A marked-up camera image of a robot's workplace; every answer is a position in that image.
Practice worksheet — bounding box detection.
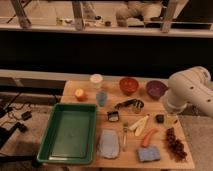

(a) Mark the black dish brush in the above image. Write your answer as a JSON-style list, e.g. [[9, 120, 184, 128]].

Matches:
[[115, 99, 141, 109]]

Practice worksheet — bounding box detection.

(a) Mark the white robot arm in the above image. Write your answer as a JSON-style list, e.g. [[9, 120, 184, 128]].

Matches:
[[162, 66, 213, 118]]

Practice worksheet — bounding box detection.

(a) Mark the white plastic cup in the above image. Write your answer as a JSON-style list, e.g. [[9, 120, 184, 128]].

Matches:
[[90, 74, 103, 89]]

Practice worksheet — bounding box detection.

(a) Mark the blue plastic cup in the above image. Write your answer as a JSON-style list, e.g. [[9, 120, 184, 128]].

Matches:
[[96, 91, 107, 107]]

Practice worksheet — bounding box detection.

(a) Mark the red bowl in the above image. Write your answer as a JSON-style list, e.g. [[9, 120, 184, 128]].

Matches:
[[119, 77, 139, 96]]

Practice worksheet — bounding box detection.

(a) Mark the orange fruit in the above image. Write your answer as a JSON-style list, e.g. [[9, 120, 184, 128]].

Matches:
[[74, 88, 87, 101]]

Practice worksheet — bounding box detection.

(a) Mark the small black square container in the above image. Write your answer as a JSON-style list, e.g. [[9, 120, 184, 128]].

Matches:
[[107, 111, 119, 122]]

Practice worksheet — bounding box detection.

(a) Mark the purple bowl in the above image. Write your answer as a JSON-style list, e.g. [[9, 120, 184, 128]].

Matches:
[[146, 80, 168, 100]]

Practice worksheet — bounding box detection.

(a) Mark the black rectangular block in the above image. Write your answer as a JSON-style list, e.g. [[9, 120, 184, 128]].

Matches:
[[155, 114, 164, 123]]

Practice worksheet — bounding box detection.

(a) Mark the blue folded cloth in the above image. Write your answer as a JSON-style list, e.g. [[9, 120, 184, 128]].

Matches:
[[97, 129, 120, 159]]

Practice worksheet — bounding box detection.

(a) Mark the green plastic tray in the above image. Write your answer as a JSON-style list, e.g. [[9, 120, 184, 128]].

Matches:
[[37, 103, 97, 165]]

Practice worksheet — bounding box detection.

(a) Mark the orange carrot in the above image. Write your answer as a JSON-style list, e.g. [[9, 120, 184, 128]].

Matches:
[[141, 129, 158, 147]]

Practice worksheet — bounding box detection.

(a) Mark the metal fork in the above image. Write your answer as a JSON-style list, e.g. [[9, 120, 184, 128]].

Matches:
[[122, 121, 128, 152]]

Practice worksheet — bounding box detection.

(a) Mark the blue sponge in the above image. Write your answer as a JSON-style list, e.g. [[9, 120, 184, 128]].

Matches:
[[137, 146, 160, 162]]

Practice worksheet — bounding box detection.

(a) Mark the person in background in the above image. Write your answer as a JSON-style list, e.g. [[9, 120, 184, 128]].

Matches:
[[116, 0, 163, 27]]

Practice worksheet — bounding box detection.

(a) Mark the purple grape bunch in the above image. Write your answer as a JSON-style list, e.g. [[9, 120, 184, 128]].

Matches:
[[166, 128, 187, 161]]

